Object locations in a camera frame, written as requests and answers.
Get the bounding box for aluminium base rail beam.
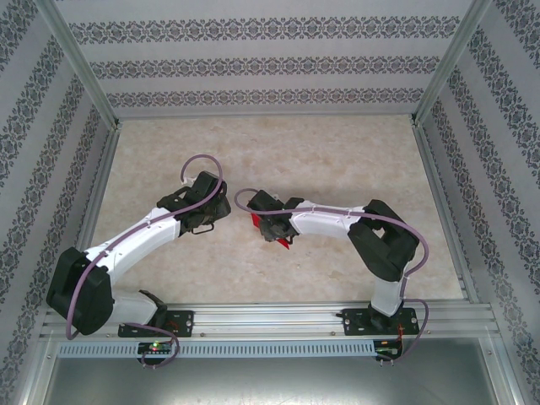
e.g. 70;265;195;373
40;300;498;339

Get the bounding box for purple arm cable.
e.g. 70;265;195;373
234;188;432;364
66;154;227;371

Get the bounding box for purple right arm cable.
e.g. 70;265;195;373
234;188;432;364

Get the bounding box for slotted grey cable duct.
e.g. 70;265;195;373
56;340;377;359

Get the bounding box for red paper sheet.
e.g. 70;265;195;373
249;213;293;252

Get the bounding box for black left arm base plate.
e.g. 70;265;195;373
117;310;195;339

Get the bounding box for grey metal sheet panel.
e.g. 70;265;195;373
41;356;503;405

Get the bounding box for short aluminium frame bar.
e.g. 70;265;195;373
491;335;527;405
19;332;58;405

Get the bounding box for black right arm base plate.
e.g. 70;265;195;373
342;307;419;338

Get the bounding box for aluminium frame post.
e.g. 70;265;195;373
35;0;122;130
411;0;505;127

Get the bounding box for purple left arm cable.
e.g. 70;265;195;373
66;154;227;371

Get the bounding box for aluminium table side rail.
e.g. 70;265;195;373
57;124;123;308
411;121;481;305

